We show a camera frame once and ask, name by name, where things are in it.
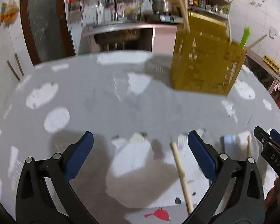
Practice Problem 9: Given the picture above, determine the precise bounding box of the green frog handle knife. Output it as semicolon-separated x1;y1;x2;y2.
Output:
239;26;251;49

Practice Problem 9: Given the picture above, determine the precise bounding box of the person's right hand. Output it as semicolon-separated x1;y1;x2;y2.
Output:
265;177;280;211

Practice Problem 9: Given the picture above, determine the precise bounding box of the wooden chopstick near right gripper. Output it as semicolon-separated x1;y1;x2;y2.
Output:
247;135;252;158

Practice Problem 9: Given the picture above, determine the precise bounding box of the wooden chopstick under right finger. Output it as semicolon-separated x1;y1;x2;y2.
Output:
170;142;194;215

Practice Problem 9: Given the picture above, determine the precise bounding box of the grey patterned tablecloth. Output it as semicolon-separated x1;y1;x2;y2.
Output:
0;51;280;223

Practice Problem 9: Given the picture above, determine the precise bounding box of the thin wooden chopstick in holder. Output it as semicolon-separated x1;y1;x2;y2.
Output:
247;34;267;49

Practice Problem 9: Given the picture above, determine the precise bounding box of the yellow perforated utensil holder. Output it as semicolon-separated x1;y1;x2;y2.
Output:
170;11;247;96

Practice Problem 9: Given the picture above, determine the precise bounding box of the wooden chopstick in holder left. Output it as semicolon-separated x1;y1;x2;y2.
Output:
177;0;191;33

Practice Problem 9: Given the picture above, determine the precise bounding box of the corner spice shelf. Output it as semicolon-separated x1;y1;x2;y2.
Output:
188;0;231;23

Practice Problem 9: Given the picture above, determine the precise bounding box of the gas stove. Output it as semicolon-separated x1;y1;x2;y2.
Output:
145;13;185;24

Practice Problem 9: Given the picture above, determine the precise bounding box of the steel sink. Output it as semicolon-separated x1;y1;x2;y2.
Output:
81;20;154;45

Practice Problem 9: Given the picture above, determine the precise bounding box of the steel cooking pot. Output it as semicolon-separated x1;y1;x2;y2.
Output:
149;0;173;15

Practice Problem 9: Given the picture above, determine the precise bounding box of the brown framed glass door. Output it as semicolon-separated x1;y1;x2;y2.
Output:
20;0;76;66

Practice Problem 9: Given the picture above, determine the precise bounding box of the white soap bottle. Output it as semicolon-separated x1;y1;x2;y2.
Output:
96;1;105;24

